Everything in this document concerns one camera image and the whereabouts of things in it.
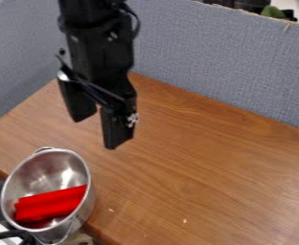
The green object behind partition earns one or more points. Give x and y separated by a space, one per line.
271 11

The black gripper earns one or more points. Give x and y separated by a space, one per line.
93 76

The red plastic block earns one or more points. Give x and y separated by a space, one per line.
47 205

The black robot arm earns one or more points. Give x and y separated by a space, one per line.
88 11

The grey fabric partition panel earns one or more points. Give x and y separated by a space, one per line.
231 55

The stainless steel pot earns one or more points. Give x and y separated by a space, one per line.
50 169

